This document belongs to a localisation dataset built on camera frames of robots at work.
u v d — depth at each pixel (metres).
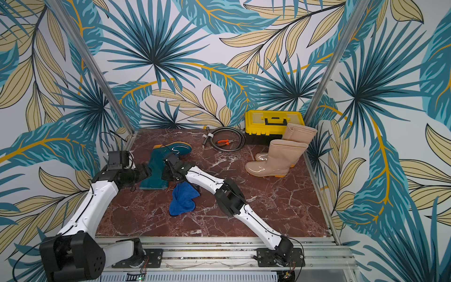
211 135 1.16
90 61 0.84
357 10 0.69
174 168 0.78
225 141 1.13
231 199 0.65
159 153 1.04
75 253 0.40
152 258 0.73
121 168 0.62
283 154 0.84
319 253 0.79
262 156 1.03
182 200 0.86
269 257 0.73
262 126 1.03
